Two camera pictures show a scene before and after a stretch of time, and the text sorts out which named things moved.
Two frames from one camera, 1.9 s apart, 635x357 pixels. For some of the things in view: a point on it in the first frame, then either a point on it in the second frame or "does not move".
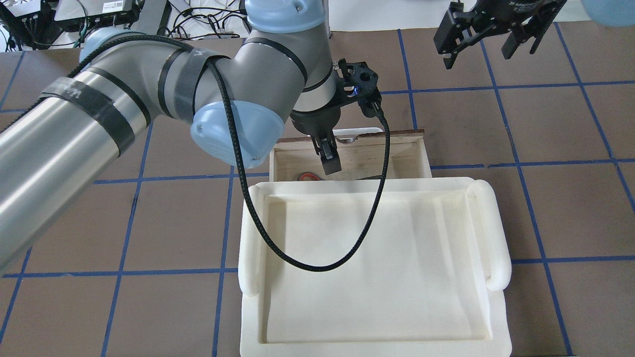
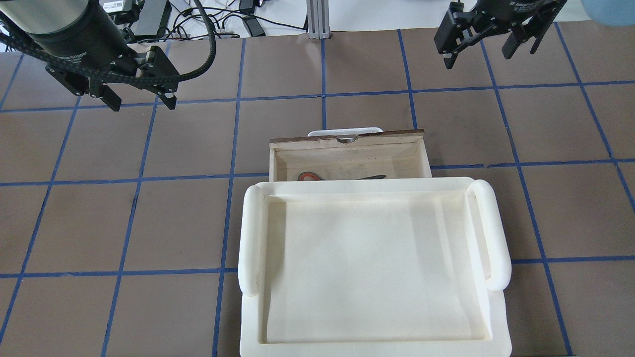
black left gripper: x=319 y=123 → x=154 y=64
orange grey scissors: x=312 y=176 does not move
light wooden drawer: x=361 y=154 does not move
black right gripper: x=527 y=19 does not move
